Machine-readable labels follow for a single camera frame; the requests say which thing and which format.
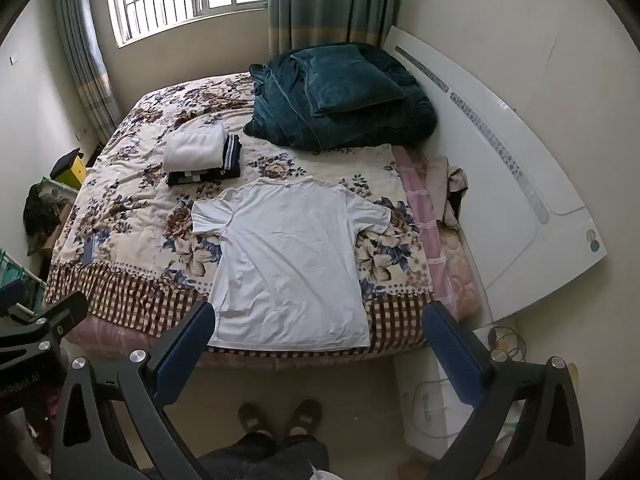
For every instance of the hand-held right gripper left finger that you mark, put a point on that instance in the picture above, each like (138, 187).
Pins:
(185, 355)

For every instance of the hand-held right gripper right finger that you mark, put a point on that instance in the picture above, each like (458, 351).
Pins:
(455, 355)

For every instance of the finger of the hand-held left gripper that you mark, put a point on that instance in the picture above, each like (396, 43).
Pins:
(12, 292)
(65, 312)

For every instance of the white t-shirt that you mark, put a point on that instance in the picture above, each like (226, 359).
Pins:
(285, 270)

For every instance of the dark clothes pile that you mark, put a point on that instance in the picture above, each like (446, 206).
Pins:
(40, 210)

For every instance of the small dark flat device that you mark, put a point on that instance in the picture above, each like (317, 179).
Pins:
(88, 252)

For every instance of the person's left shoe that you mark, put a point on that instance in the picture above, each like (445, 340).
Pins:
(255, 417)

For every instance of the person's shoe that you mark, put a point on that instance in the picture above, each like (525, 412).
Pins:
(255, 417)
(305, 416)

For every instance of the floral bed blanket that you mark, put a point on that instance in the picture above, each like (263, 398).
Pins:
(140, 210)

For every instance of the person's dark trousers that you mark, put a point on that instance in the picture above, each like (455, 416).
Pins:
(265, 457)

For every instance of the yellow box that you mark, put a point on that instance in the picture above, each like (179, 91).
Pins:
(72, 175)

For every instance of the person's right shoe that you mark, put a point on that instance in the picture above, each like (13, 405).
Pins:
(305, 416)

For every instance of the beige crumpled cloth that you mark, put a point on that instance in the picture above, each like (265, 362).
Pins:
(447, 180)

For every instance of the white bed headboard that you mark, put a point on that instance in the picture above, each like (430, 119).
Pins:
(500, 185)

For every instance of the folded navy striped garment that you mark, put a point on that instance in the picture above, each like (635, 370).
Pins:
(232, 157)

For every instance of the folded white garment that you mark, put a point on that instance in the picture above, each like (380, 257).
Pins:
(195, 147)

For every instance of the grey-green curtain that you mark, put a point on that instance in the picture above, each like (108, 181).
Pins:
(325, 0)
(85, 60)

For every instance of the teal plush blanket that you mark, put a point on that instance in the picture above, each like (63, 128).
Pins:
(280, 110)

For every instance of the teal plush pillow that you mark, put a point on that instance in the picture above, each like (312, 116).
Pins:
(345, 80)

